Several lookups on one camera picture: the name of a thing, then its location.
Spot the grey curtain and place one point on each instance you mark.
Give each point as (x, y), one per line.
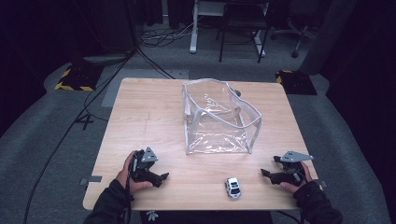
(330, 34)

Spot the yellow black striped floor plate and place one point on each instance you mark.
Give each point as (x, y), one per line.
(79, 79)
(297, 82)

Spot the person's dark clothing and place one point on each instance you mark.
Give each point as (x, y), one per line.
(205, 217)

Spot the white toy car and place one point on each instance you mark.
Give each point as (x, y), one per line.
(233, 187)

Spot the person's left hand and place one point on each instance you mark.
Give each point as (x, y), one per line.
(124, 177)

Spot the office chair wheeled base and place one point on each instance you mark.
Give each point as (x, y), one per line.
(299, 34)

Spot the person's right hand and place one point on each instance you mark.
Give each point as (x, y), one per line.
(306, 177)

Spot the clear plastic bag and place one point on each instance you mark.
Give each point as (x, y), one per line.
(214, 137)

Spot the white desk leg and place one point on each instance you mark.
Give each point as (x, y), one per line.
(259, 43)
(194, 28)

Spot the grey tape strip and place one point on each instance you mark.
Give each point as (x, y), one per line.
(91, 179)
(322, 183)

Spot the grey stand base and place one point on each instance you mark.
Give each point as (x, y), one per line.
(106, 59)

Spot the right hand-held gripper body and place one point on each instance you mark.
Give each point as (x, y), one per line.
(292, 169)

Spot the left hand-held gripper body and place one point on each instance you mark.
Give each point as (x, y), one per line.
(144, 163)

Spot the black chair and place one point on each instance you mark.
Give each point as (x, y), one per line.
(246, 21)

